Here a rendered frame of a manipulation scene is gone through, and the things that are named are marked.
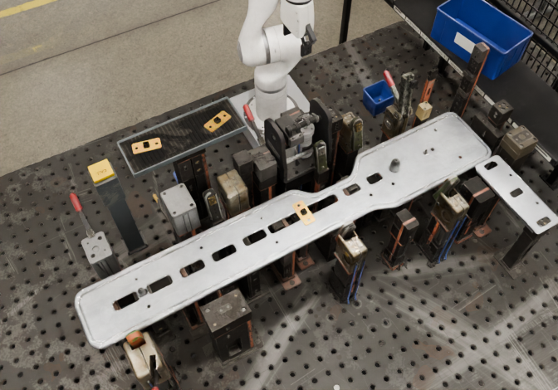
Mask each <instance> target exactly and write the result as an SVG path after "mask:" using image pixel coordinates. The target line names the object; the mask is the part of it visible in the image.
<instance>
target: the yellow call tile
mask: <svg viewBox="0 0 558 390"><path fill-rule="evenodd" d="M88 169H89V171H90V174H91V176H92V178H93V180H94V182H95V183H98V182H100V181H102V180H105V179H107V178H110V177H112V176H114V175H115V174H114V172H113V170H112V168H111V166H110V164H109V162H108V160H107V159H105V160H103V161H100V162H99V163H95V164H93V165H91V166H89V167H88Z"/></svg>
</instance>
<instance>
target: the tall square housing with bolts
mask: <svg viewBox="0 0 558 390"><path fill-rule="evenodd" d="M160 196H161V198H162V201H163V204H164V208H165V211H166V215H167V216H168V218H169V220H170V222H171V224H172V226H173V228H174V237H175V240H176V242H177V244H178V243H180V242H181V241H185V240H187V239H189V238H190V237H192V236H195V235H197V234H199V233H200V229H199V228H200V227H201V224H200V221H199V217H198V211H197V207H196V204H195V202H194V200H193V199H192V197H191V195H190V193H189V191H188V189H187V188H186V186H185V185H184V184H183V183H180V184H178V185H176V186H174V187H172V188H169V189H167V190H165V191H163V192H162V193H161V194H160ZM186 268H187V269H186ZM185 271H186V273H188V275H191V274H193V272H192V269H191V265H189V266H186V267H185Z"/></svg>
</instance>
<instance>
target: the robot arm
mask: <svg viewBox="0 0 558 390"><path fill-rule="evenodd" d="M277 4H278V0H248V11H247V17H246V19H245V22H244V24H243V26H242V30H241V32H240V35H239V38H238V42H237V53H238V56H239V59H240V61H241V62H242V63H243V64H244V65H246V66H253V67H254V66H255V67H256V68H255V71H254V85H255V99H254V100H252V102H251V103H250V104H249V108H250V110H251V112H252V115H253V117H254V121H255V123H256V126H257V128H258V129H260V130H263V131H264V120H265V119H268V118H271V119H273V120H274V122H275V119H278V118H280V113H282V112H284V111H287V110H289V109H292V108H294V107H295V106H294V104H293V103H292V101H291V100H290V99H289V98H287V74H288V73H289V72H290V71H291V70H292V69H293V67H294V66H295V65H296V64H297V63H298V62H299V60H300V59H301V58H302V57H303V56H306V55H309V54H311V48H312V44H315V42H316V41H317V39H316V36H315V33H314V32H313V30H314V4H313V0H281V1H280V5H281V9H280V18H281V20H282V22H283V24H281V25H276V26H272V27H265V28H262V26H263V24H264V23H265V21H266V20H267V19H268V18H269V17H270V16H271V15H272V14H273V12H274V11H275V9H276V7H277ZM305 31H306V33H305ZM307 35H308V37H309V40H308V41H307V40H306V36H307Z"/></svg>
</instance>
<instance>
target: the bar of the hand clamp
mask: <svg viewBox="0 0 558 390"><path fill-rule="evenodd" d="M417 86H418V82H417V81H416V80H414V74H413V73H412V72H409V73H406V74H404V73H402V74H401V81H400V89H399V103H398V111H399V112H400V114H401V116H402V117H401V119H403V112H404V108H405V109H406V110H407V113H406V114H405V115H406V116H407V117H409V111H410V106H411V99H412V93H413V89H414V88H416V87H417Z"/></svg>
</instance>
